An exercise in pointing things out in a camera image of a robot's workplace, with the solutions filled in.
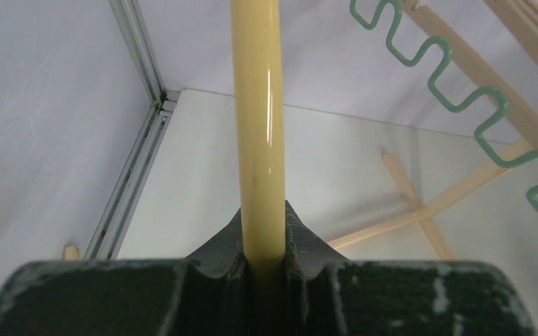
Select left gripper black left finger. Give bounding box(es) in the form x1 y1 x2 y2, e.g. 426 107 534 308
0 214 247 335

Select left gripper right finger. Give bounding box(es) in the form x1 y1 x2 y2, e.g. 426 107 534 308
284 205 536 335

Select green wavy wire hanger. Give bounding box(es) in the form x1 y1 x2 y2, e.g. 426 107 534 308
348 0 538 235

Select aluminium enclosure frame post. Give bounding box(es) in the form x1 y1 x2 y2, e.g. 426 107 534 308
83 1 180 260

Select wooden clothes rack frame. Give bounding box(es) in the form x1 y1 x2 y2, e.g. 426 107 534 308
63 1 538 260

